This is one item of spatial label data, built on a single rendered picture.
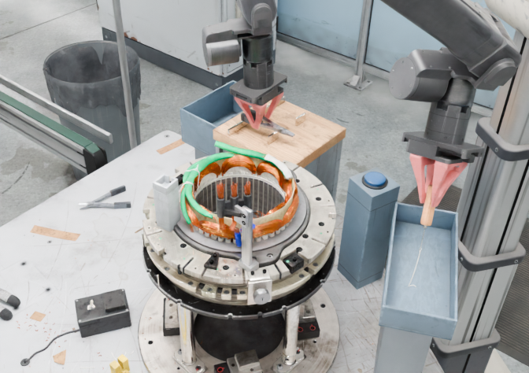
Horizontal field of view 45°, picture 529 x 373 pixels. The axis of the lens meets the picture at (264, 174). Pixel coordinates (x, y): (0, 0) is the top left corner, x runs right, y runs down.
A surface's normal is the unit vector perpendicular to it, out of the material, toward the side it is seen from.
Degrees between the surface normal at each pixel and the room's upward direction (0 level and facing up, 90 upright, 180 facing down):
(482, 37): 100
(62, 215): 0
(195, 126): 90
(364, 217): 90
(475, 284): 90
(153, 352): 0
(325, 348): 0
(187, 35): 90
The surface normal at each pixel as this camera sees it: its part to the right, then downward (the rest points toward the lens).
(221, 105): 0.76, 0.41
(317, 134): 0.03, -0.79
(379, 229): 0.53, 0.53
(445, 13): 0.27, 0.80
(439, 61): 0.32, -0.56
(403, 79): -0.89, -0.03
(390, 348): -0.24, 0.59
